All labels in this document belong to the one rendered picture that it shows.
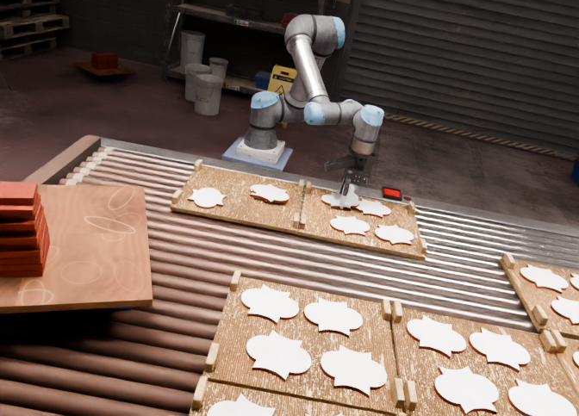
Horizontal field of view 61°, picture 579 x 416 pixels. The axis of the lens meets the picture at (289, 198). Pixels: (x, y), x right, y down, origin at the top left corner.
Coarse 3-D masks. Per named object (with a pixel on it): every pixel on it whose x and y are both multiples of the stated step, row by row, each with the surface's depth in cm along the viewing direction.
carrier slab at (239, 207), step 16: (192, 176) 177; (208, 176) 180; (224, 176) 182; (240, 176) 184; (256, 176) 187; (192, 192) 166; (224, 192) 170; (240, 192) 173; (288, 192) 179; (176, 208) 156; (192, 208) 157; (224, 208) 160; (240, 208) 162; (256, 208) 164; (272, 208) 166; (288, 208) 168; (256, 224) 156; (272, 224) 157; (288, 224) 158
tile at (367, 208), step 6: (360, 204) 178; (366, 204) 179; (372, 204) 180; (378, 204) 181; (360, 210) 175; (366, 210) 175; (372, 210) 175; (378, 210) 176; (384, 210) 177; (378, 216) 173
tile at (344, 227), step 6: (336, 216) 167; (354, 216) 169; (330, 222) 162; (336, 222) 163; (342, 222) 164; (348, 222) 164; (354, 222) 165; (360, 222) 166; (336, 228) 160; (342, 228) 160; (348, 228) 161; (354, 228) 161; (360, 228) 162; (366, 228) 163; (348, 234) 159; (354, 234) 160; (360, 234) 160
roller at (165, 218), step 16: (176, 224) 153; (192, 224) 153; (208, 224) 153; (272, 240) 153; (288, 240) 153; (304, 240) 154; (352, 256) 153; (368, 256) 153; (384, 256) 154; (432, 272) 153; (448, 272) 153; (464, 272) 154; (512, 288) 153
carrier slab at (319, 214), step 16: (320, 192) 184; (336, 192) 186; (304, 208) 170; (320, 208) 172; (336, 208) 174; (352, 208) 176; (400, 208) 183; (320, 224) 162; (368, 224) 168; (384, 224) 170; (400, 224) 172; (416, 224) 174; (336, 240) 156; (352, 240) 156; (368, 240) 158; (416, 240) 163; (416, 256) 155
